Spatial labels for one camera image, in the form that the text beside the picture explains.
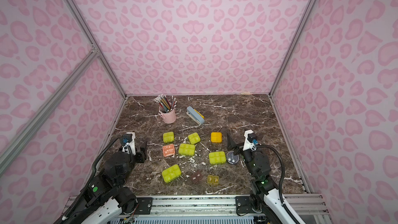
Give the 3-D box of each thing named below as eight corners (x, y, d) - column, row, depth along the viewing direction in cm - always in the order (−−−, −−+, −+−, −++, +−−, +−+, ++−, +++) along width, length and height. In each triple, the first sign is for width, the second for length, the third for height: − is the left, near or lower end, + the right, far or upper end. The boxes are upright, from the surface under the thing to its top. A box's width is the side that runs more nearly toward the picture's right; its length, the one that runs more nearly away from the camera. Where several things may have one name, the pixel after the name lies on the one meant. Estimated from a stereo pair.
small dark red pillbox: (193, 184, 81) (193, 183, 80) (189, 176, 84) (189, 175, 82) (203, 178, 83) (203, 177, 82) (199, 170, 86) (199, 169, 84)
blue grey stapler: (185, 113, 111) (184, 108, 107) (192, 108, 114) (191, 104, 110) (200, 126, 104) (200, 121, 100) (206, 120, 107) (206, 116, 103)
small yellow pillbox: (207, 184, 81) (207, 183, 80) (207, 176, 84) (207, 175, 82) (218, 184, 81) (219, 183, 80) (218, 176, 84) (218, 174, 82)
